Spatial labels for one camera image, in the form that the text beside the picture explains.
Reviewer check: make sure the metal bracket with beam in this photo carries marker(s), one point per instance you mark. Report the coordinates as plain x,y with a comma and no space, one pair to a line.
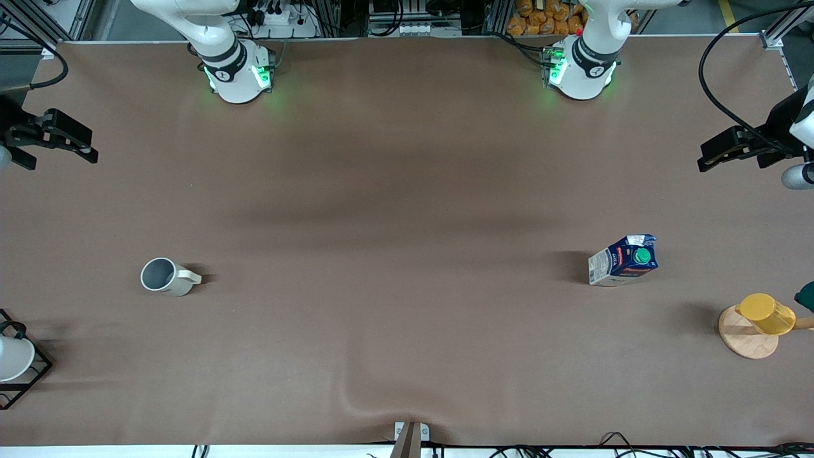
410,436

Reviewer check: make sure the yellow plastic cup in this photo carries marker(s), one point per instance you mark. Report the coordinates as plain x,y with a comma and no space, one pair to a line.
766,315

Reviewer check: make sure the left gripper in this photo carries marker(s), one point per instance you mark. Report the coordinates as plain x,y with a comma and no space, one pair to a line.
779,124

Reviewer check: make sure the round wooden mug stand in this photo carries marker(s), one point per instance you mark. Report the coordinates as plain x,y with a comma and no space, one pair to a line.
744,340

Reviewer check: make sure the brown table cloth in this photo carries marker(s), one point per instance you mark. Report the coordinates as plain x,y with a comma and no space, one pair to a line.
407,159

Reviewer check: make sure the aluminium frame profile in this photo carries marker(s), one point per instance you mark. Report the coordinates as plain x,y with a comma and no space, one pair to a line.
772,39
84,16

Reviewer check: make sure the white power strip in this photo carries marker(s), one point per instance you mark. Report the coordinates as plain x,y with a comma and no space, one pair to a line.
283,25

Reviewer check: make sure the blue milk carton green cap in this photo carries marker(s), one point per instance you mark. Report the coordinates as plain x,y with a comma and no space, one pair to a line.
626,261

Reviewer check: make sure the orange items box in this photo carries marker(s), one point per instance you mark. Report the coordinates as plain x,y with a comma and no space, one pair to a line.
547,19

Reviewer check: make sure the dark green cup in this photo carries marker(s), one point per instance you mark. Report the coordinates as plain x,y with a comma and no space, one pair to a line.
806,298

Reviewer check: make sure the white mug with grey inside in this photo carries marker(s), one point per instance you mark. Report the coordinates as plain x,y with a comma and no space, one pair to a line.
166,277

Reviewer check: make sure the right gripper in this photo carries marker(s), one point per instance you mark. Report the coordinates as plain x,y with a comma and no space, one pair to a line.
11,118

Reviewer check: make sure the white bowl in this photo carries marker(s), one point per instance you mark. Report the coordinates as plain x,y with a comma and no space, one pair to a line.
13,359

